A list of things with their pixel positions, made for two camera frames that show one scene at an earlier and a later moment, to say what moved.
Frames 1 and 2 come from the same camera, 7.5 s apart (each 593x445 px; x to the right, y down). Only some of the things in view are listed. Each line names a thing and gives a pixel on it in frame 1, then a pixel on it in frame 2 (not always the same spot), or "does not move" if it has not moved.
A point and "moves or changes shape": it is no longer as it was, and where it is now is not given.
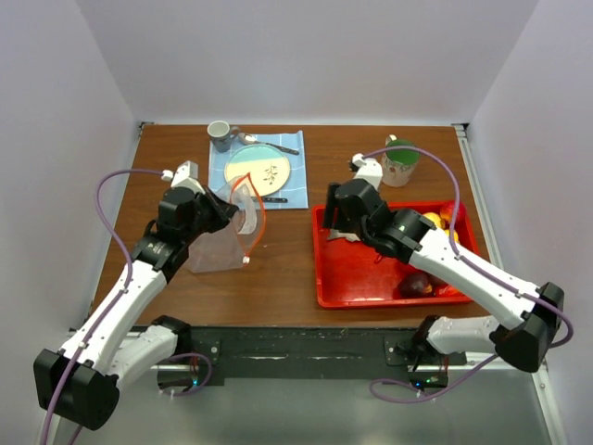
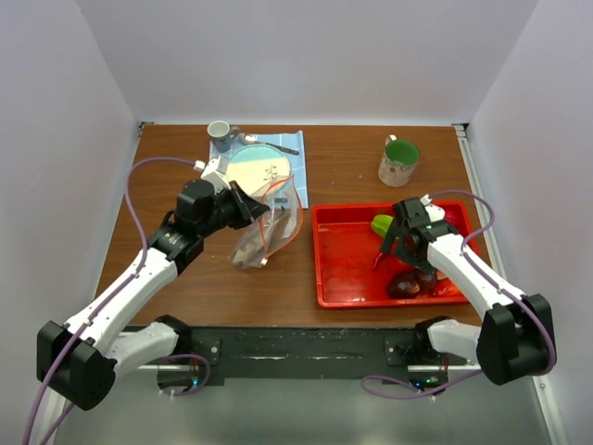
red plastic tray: [347, 273] does not move
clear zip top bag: [230, 247] moves or changes shape
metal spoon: [249, 139] does not move
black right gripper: [330, 212] → [415, 260]
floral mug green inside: [398, 164] does not move
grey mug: [221, 134] does not move
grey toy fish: [335, 234] → [253, 251]
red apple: [447, 212] does not move
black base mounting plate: [312, 352] does not move
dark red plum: [417, 286] → [403, 286]
